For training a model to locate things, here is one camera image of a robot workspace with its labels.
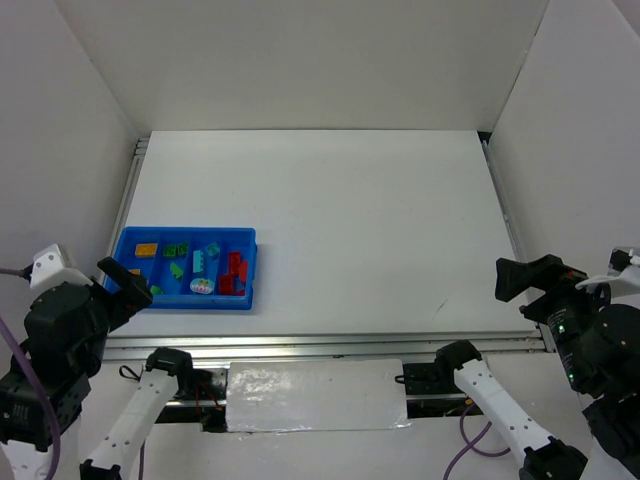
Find green sloped lego piece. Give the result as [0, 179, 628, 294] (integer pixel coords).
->
[169, 262, 184, 281]

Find teal flower print lego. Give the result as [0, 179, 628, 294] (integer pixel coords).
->
[190, 277, 215, 295]

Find yellow long lego brick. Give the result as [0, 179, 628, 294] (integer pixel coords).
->
[134, 243, 158, 258]

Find red square lego brick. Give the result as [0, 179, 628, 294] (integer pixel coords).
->
[228, 251, 243, 276]

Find aluminium rail frame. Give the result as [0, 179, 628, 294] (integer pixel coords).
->
[102, 333, 546, 362]

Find green square lego brick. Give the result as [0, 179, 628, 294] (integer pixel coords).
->
[177, 242, 190, 257]

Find teal green number lego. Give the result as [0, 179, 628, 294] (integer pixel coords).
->
[205, 242, 220, 258]

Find green two-stud lego brick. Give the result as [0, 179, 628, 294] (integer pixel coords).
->
[163, 244, 180, 258]

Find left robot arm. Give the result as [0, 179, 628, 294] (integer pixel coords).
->
[1, 249, 195, 479]

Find blue compartment tray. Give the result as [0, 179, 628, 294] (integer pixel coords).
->
[114, 226, 258, 310]

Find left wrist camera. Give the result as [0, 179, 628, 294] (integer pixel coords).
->
[29, 244, 91, 293]

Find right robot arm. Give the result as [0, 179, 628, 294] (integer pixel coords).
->
[435, 249, 639, 479]

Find teal and green lego stack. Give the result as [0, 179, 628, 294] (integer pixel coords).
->
[192, 249, 206, 274]

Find red stepped lego piece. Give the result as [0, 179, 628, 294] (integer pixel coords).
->
[235, 260, 249, 292]

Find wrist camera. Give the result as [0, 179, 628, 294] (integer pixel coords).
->
[29, 244, 91, 293]
[575, 247, 639, 298]

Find white foil cover plate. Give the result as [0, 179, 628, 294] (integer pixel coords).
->
[226, 359, 410, 433]

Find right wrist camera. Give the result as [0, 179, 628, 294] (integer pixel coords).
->
[575, 247, 639, 298]

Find red flower print lego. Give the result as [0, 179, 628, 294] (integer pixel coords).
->
[218, 274, 235, 296]

